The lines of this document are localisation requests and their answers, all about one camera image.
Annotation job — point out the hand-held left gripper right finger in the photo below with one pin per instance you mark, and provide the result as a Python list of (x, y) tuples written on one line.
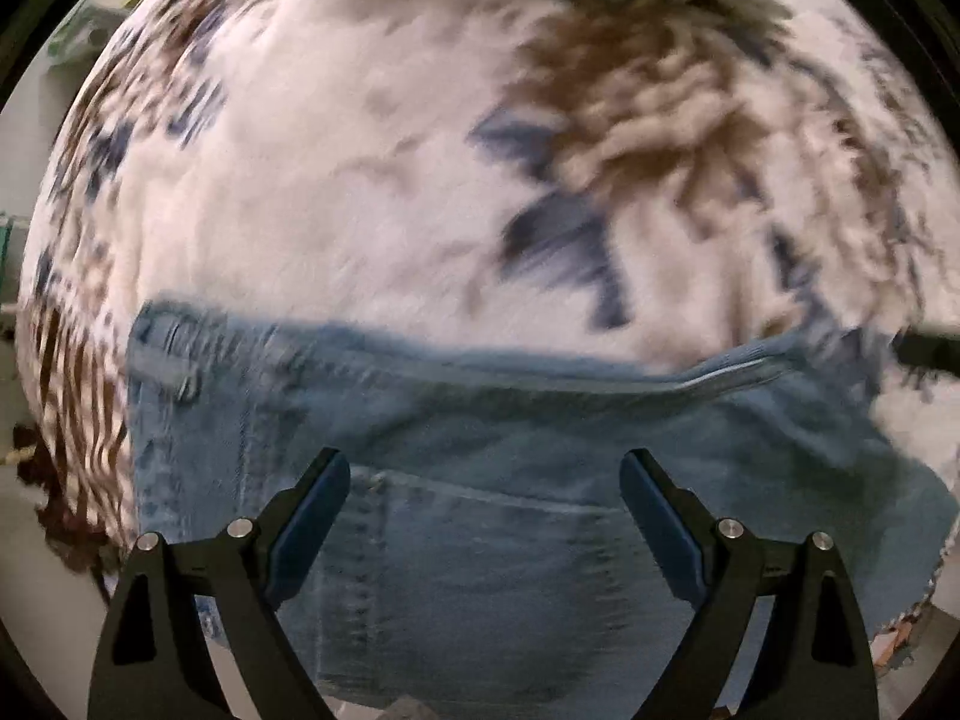
[(664, 521)]

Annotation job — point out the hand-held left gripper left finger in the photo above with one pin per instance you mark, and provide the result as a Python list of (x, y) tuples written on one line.
[(311, 521)]

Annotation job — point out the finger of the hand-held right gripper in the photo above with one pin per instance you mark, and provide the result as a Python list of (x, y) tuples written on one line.
[(934, 351)]

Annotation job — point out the blue denim pants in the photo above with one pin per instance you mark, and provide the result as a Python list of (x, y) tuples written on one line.
[(495, 480)]

